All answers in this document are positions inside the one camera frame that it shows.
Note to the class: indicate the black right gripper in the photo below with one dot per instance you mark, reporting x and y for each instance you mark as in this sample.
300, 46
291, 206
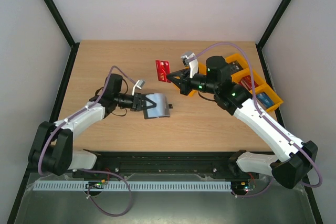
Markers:
185, 82

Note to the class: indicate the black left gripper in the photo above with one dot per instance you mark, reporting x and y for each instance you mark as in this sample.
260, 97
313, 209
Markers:
137, 103

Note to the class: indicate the black leather card holder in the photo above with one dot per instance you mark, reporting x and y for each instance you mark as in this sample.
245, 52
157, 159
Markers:
162, 109

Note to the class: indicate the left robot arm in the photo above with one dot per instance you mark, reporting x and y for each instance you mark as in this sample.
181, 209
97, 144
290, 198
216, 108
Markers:
52, 150

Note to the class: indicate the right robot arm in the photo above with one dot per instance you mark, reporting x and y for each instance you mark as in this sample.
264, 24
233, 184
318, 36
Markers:
291, 159

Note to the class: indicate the yellow bin with white cards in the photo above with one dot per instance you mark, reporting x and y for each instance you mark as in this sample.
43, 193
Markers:
195, 91

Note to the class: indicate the black card stack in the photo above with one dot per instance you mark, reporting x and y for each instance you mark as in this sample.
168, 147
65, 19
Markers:
235, 67

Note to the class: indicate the yellow bin with black cards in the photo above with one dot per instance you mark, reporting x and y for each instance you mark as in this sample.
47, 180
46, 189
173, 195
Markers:
239, 58

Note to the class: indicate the yellow bin with red cards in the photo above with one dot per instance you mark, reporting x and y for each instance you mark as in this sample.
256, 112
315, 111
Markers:
238, 76

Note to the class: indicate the red VIP card stack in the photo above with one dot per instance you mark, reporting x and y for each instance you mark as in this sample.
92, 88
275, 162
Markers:
246, 82

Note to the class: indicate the blue card stack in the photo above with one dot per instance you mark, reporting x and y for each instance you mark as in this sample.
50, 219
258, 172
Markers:
265, 100

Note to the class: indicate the yellow bin with blue cards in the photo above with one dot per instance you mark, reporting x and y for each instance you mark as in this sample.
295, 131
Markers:
272, 94

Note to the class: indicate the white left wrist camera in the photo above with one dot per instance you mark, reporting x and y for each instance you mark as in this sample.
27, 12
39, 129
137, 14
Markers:
138, 85

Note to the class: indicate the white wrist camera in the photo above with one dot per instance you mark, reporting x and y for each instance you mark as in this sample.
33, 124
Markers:
138, 85
189, 59

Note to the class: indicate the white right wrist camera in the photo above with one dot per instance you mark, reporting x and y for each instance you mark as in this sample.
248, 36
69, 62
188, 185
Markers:
189, 59

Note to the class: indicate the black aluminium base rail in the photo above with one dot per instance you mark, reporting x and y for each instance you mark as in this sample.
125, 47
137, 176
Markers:
214, 164

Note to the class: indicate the white slotted cable duct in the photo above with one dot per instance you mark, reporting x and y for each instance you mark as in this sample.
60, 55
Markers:
49, 185

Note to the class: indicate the black frame post left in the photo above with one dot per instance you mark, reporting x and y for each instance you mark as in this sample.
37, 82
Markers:
60, 23

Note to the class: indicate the black frame post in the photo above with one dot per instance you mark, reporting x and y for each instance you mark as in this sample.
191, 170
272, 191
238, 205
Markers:
273, 23
60, 23

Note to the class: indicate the black frame post right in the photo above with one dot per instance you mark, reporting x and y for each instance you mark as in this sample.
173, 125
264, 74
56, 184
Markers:
273, 23

